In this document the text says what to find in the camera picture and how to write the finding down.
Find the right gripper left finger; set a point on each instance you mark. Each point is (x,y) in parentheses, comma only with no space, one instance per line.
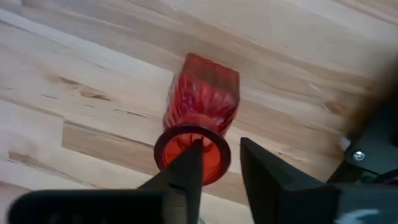
(124,208)

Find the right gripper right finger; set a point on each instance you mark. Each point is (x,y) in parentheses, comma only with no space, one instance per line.
(295,205)

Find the red ribbed bell vase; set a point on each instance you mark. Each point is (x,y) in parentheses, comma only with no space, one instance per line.
(202,93)

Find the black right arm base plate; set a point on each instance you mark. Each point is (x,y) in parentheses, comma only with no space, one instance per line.
(373,155)

